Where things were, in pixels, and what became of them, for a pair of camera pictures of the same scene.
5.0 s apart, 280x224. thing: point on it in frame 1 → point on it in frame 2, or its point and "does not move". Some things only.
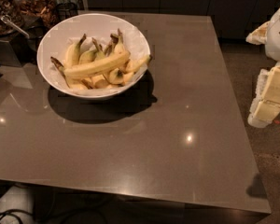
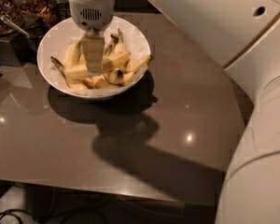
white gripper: x=278 y=36 → x=91 y=14
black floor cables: x=8 y=212 does not move
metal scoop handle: x=7 y=20 does not move
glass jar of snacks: x=5 y=2 does not move
